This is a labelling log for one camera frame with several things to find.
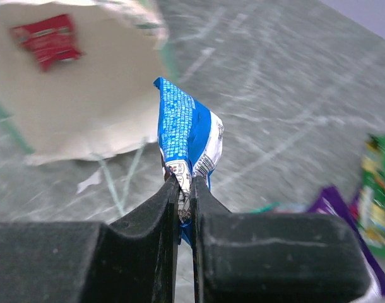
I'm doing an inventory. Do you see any red snack packet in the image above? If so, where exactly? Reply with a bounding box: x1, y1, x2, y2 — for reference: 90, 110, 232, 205
9, 14, 83, 72

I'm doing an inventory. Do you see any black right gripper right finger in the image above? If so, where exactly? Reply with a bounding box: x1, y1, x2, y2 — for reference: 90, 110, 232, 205
192, 177, 369, 302

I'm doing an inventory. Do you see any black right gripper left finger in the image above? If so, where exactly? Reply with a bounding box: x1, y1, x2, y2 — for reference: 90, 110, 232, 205
0, 178, 179, 302

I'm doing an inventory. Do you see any purple white snack packet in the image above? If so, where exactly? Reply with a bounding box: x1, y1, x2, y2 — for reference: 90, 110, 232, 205
307, 185, 385, 297

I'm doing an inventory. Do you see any green snack packet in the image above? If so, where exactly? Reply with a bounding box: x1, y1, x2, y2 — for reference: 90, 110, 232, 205
358, 134, 385, 259

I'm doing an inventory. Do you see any blue white snack packet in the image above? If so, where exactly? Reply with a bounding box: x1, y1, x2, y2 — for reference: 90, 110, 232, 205
153, 77, 224, 244

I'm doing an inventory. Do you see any green printed paper bag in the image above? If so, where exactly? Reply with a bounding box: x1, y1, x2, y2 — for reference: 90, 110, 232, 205
0, 0, 181, 215

